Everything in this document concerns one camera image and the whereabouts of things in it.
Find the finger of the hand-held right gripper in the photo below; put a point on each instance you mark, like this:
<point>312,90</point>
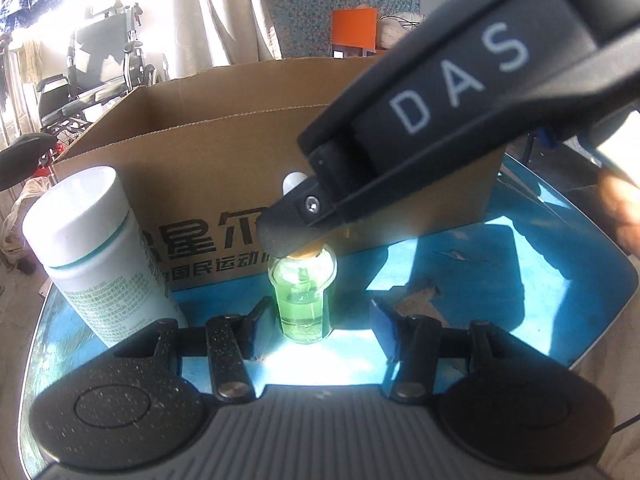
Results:
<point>295,220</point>

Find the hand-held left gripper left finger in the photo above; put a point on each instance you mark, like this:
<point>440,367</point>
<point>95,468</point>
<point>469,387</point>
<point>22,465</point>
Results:
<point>257,330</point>

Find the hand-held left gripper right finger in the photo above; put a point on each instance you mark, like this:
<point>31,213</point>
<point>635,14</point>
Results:
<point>385,325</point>

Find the green dropper bottle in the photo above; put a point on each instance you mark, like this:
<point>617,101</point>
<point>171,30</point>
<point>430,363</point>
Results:
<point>300,305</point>

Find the brown cardboard box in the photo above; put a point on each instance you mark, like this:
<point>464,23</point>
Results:
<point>200,160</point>

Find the person's right hand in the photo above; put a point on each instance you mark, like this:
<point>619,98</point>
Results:
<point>622,210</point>

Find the white pillow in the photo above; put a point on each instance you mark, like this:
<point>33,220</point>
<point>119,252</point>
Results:
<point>400,32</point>

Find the orange appliance carton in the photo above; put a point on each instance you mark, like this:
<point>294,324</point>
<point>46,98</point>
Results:
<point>352,27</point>

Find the white capped plastic bottle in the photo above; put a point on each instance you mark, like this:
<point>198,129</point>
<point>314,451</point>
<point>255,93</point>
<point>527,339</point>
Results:
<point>90,240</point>

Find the beige curtain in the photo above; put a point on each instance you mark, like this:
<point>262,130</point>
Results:
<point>225,10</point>

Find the black wheelchair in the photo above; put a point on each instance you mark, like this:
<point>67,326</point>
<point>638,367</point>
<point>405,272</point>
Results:
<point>100,60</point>

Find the white plastic bag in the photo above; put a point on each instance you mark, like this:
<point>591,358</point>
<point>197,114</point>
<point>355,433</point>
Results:
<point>22,225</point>

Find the black padded seat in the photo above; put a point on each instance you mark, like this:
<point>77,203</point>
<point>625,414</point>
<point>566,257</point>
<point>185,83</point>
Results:
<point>25,160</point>

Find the red metal frame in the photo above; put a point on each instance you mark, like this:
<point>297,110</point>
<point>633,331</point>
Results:
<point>47,165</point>

